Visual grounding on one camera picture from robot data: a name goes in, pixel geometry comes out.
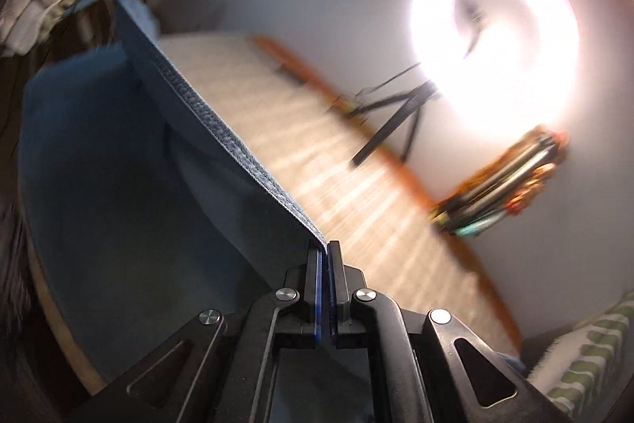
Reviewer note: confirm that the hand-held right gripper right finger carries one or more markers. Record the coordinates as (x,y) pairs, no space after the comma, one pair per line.
(333,299)

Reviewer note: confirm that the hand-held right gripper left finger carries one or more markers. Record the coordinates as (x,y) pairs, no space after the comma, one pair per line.
(317,299)

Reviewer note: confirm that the blue towel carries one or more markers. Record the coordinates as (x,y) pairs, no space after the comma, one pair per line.
(124,205)

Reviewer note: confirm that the person's left hand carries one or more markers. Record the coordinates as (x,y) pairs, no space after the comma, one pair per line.
(34,14)

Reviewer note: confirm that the beige plaid blanket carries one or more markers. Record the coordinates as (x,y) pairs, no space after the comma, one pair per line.
(371,215)

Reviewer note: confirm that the orange bed sheet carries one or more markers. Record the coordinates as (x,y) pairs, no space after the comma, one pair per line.
(411,182)

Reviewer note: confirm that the black tripod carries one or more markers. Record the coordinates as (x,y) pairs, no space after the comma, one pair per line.
(391,120)

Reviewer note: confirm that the green striped cloth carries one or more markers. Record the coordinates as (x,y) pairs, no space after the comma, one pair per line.
(584,353)

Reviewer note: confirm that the bright tripod light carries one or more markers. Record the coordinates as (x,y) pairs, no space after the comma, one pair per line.
(515,71)

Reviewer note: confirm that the person's dark hair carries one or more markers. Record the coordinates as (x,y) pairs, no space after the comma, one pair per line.
(12,279)

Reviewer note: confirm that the colourful wall hanging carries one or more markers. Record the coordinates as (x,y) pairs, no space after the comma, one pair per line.
(500,185)

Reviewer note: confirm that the wooden bed frame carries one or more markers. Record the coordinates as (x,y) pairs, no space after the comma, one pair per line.
(64,334)

